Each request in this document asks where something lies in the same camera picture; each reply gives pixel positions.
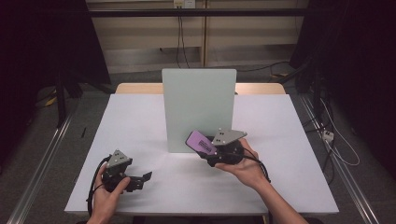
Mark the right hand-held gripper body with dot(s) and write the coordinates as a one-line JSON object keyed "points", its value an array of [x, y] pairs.
{"points": [[229, 149]]}

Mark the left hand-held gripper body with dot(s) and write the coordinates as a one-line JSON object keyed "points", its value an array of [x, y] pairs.
{"points": [[116, 161]]}

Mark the purple whiteboard eraser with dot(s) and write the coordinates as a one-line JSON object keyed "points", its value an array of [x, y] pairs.
{"points": [[200, 142]]}

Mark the small whiteboard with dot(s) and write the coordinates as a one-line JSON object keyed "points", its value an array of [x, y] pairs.
{"points": [[199, 99]]}

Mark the person's right hand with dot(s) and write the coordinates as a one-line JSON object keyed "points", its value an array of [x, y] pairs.
{"points": [[249, 169]]}

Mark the person's left hand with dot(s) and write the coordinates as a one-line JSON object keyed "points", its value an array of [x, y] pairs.
{"points": [[106, 199]]}

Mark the white table sheet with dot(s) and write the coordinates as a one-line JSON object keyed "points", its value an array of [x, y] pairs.
{"points": [[140, 124]]}

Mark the small black pen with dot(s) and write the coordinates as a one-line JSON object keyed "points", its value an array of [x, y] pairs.
{"points": [[83, 132]]}

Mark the wooden table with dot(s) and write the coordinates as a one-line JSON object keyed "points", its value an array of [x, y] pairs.
{"points": [[137, 88]]}

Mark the black metal stand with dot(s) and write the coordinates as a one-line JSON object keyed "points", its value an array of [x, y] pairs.
{"points": [[61, 99], [317, 93]]}

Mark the yellow floor tape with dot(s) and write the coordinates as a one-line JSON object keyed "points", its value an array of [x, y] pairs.
{"points": [[50, 101], [279, 75]]}

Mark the white power adapter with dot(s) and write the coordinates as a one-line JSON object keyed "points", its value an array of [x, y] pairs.
{"points": [[328, 136]]}

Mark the black horizontal bar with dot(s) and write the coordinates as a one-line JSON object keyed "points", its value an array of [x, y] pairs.
{"points": [[140, 12]]}

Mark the black curtain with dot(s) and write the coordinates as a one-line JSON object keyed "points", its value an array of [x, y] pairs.
{"points": [[37, 40], [358, 46]]}

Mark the metal floor rail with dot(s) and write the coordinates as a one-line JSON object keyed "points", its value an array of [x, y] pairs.
{"points": [[348, 180], [37, 174]]}

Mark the wooden vertical post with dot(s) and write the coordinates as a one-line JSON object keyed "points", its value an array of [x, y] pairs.
{"points": [[204, 31]]}

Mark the white wall socket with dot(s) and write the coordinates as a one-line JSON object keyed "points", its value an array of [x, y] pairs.
{"points": [[184, 3]]}

